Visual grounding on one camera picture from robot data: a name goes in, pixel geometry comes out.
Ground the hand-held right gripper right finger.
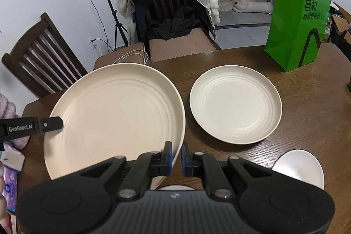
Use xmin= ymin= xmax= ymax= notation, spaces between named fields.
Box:
xmin=181 ymin=141 xmax=273 ymax=199

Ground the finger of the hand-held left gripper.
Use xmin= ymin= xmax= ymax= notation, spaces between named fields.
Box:
xmin=38 ymin=117 xmax=63 ymax=132

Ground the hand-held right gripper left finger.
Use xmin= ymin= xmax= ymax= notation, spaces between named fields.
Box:
xmin=79 ymin=141 xmax=174 ymax=201

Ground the white bowl with black rim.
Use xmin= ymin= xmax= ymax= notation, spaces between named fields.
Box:
xmin=158 ymin=185 xmax=194 ymax=191
xmin=271 ymin=149 xmax=325 ymax=190

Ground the cream plate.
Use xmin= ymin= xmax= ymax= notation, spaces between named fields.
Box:
xmin=189 ymin=65 xmax=283 ymax=145
xmin=43 ymin=63 xmax=187 ymax=190

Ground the purple textured vase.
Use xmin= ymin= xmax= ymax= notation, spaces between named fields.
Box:
xmin=0 ymin=94 xmax=29 ymax=148

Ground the flat purple tissue pack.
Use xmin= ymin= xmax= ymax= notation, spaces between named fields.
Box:
xmin=0 ymin=168 xmax=18 ymax=213

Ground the dark wooden chair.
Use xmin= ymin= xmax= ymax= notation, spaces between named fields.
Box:
xmin=1 ymin=13 xmax=149 ymax=99

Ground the wooden chair with cushion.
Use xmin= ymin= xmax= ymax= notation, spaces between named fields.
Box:
xmin=132 ymin=0 xmax=220 ymax=63

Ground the studio light on tripod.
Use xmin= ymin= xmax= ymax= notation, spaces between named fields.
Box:
xmin=89 ymin=0 xmax=129 ymax=52

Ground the white plush toy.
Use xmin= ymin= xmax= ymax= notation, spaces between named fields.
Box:
xmin=232 ymin=0 xmax=275 ymax=14

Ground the green paper bag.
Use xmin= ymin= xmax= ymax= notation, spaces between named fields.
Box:
xmin=264 ymin=0 xmax=333 ymax=72

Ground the brown cardboard box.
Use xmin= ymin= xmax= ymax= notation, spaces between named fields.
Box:
xmin=330 ymin=1 xmax=351 ymax=44

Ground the white cable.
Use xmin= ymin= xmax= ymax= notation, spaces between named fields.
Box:
xmin=114 ymin=50 xmax=150 ymax=65

